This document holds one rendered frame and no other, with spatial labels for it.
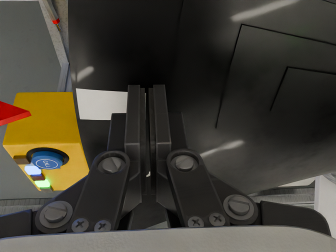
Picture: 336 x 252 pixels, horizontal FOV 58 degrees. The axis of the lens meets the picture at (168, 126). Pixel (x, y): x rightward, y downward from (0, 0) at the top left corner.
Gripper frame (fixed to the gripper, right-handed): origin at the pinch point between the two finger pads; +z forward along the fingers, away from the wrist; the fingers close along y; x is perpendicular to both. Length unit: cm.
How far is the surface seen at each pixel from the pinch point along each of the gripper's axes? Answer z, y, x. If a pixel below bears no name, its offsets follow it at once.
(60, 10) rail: 39.0, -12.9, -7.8
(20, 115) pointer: 3.3, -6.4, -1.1
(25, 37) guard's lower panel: 109, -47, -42
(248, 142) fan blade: 2.6, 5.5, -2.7
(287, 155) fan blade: 3.0, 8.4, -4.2
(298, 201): 42, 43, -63
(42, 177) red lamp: 22.2, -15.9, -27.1
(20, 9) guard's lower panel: 126, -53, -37
